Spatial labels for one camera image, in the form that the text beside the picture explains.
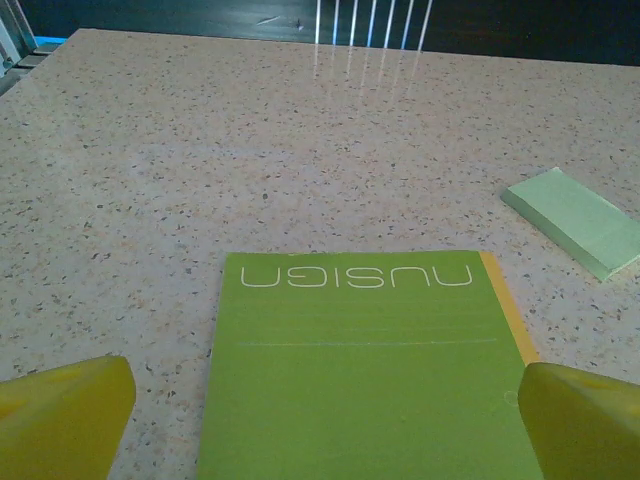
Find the green notebook with yellow spine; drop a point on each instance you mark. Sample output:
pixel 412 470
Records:
pixel 360 380

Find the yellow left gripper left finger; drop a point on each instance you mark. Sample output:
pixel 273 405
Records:
pixel 60 425

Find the green sticky note pad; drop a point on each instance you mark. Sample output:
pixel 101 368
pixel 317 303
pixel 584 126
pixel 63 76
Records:
pixel 575 220

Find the aluminium frame post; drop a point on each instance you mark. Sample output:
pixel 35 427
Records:
pixel 15 30

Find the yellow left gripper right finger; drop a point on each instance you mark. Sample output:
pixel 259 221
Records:
pixel 585 430

